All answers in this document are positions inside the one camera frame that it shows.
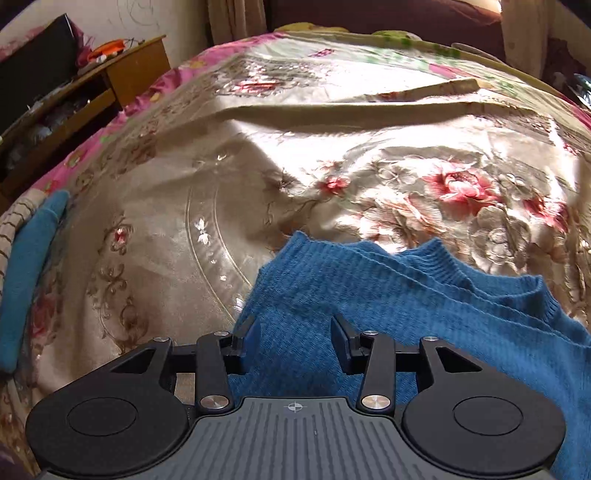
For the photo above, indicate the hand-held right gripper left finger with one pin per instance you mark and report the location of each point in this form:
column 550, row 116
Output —
column 249, row 341

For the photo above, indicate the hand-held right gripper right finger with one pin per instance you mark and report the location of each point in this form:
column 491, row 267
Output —
column 340, row 344

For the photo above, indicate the blue striped knit sweater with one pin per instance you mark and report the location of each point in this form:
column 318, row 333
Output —
column 351, row 304

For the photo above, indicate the floral satin bedspread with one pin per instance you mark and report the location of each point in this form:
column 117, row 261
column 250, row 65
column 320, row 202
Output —
column 295, row 157

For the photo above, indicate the teal folded cloth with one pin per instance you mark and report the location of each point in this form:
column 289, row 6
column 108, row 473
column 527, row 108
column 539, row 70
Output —
column 27, row 286

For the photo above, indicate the pink floral bed sheet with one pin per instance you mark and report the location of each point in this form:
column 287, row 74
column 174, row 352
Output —
column 152, row 110

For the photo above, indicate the beige striped cloth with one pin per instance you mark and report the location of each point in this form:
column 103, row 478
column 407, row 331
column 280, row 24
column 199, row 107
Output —
column 16, row 221

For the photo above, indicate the wooden nightstand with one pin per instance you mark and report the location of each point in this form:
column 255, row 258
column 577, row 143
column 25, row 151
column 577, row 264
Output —
column 124, row 78

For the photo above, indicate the beige curtain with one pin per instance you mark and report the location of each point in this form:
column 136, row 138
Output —
column 235, row 21
column 524, row 32

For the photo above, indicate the orange item on nightstand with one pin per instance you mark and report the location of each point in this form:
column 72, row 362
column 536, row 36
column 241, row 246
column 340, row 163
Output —
column 107, row 50

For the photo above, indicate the pink cloth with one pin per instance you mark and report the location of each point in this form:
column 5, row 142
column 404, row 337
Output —
column 82, row 48

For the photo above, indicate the black flat panel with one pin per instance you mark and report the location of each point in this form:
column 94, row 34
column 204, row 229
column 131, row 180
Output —
column 32, row 69

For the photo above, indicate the dark red cloth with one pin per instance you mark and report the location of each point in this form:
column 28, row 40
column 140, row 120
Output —
column 568, row 62

